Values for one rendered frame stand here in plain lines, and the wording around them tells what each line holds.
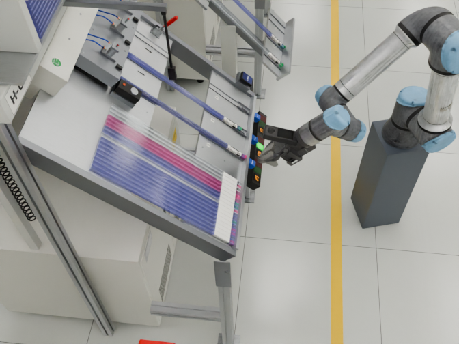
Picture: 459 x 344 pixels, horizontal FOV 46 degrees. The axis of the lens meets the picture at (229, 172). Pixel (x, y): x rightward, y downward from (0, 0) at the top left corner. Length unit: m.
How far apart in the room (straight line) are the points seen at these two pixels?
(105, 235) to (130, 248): 0.10
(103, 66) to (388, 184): 1.30
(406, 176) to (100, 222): 1.25
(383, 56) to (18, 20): 1.08
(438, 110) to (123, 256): 1.14
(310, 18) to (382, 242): 1.67
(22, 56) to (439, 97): 1.25
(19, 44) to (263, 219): 1.59
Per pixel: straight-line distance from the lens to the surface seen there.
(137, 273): 1.87
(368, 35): 3.57
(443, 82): 1.81
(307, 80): 3.20
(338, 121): 1.65
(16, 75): 1.27
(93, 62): 1.58
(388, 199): 2.45
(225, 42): 2.25
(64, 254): 1.77
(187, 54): 1.96
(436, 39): 1.72
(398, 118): 2.12
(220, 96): 1.94
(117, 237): 1.85
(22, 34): 1.28
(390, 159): 2.20
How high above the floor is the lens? 2.18
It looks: 53 degrees down
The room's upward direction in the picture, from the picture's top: 2 degrees counter-clockwise
